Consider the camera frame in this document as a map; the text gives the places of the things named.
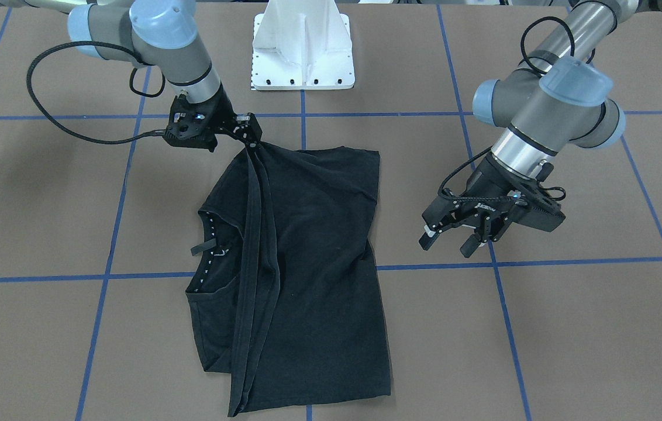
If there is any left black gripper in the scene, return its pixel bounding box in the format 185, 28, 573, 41
418, 153, 533, 259

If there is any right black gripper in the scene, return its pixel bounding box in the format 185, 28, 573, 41
190, 85, 263, 147

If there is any black printed t-shirt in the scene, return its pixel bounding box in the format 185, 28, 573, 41
185, 142, 392, 417

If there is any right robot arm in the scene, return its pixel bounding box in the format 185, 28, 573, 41
0, 1, 262, 151

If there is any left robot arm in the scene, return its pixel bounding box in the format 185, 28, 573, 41
419, 1, 640, 257

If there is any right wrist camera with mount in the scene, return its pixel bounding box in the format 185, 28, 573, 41
162, 93, 217, 152

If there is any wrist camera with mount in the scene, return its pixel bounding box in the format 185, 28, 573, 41
508, 162, 566, 232
162, 93, 217, 152

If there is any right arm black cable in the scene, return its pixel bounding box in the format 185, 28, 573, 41
26, 40, 174, 144

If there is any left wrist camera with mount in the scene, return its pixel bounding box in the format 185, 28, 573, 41
508, 162, 566, 232

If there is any white camera mast with base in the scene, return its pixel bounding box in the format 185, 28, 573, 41
251, 1, 356, 91

